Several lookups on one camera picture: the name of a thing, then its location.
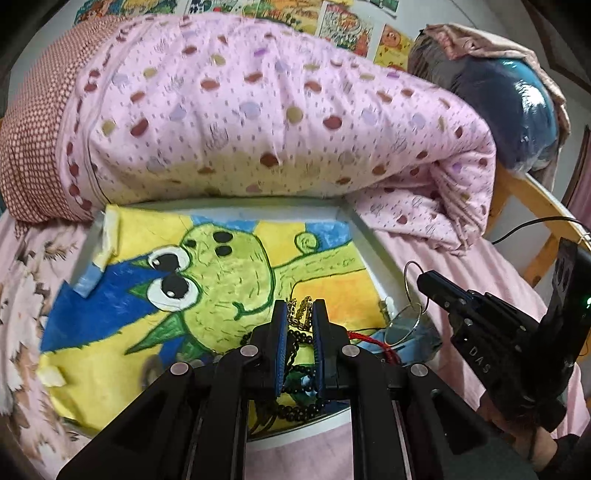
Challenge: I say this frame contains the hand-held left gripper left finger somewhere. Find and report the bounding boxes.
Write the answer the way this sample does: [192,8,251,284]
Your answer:
[55,299,289,480]

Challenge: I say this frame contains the silver hoop ring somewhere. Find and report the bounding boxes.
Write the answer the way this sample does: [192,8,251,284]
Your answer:
[383,305,424,348]
[403,261,435,320]

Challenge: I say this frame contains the person's right hand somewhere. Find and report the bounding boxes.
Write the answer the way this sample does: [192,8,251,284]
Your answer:
[478,392,561,472]

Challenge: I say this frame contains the black cable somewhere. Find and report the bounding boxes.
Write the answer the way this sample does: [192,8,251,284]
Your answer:
[490,216,591,245]

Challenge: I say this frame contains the dark bead necklace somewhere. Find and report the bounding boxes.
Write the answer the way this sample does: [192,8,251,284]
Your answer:
[249,323,333,423]

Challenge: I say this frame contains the pink dotted quilt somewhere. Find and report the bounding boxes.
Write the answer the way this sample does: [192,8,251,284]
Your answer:
[58,11,497,257]

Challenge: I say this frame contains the red string bracelet pink beads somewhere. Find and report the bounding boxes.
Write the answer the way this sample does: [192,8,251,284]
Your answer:
[346,330,400,365]

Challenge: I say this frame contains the person's right forearm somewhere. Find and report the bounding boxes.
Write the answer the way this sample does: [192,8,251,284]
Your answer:
[531,431,591,480]

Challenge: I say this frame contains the red checkered pillow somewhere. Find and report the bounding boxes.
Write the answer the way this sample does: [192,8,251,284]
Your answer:
[0,21,121,224]

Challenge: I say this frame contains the blue plastic-wrapped bundle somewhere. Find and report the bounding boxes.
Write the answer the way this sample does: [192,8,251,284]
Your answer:
[409,32,561,174]

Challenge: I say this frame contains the row of cartoon wall posters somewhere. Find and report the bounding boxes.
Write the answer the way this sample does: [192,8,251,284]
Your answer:
[74,0,416,70]

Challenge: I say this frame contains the frog drawing board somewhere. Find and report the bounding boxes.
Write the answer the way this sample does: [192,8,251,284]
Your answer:
[39,205,389,435]

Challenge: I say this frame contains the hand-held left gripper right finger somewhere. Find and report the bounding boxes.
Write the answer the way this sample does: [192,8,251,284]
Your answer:
[314,299,539,480]

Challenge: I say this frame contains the wooden bed frame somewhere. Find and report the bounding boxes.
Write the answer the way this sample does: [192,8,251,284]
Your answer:
[487,161,591,287]

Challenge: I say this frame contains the gold chain necklace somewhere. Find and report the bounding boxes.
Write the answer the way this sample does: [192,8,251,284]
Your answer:
[286,298,315,330]

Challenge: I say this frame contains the small white paper scrap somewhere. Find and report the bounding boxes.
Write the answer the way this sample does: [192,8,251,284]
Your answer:
[38,364,66,388]

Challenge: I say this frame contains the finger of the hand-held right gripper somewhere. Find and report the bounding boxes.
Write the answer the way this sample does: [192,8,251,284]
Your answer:
[417,271,469,301]
[427,288,467,320]

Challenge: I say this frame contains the pink floral bed sheet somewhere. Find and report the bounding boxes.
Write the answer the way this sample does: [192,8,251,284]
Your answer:
[0,212,578,480]

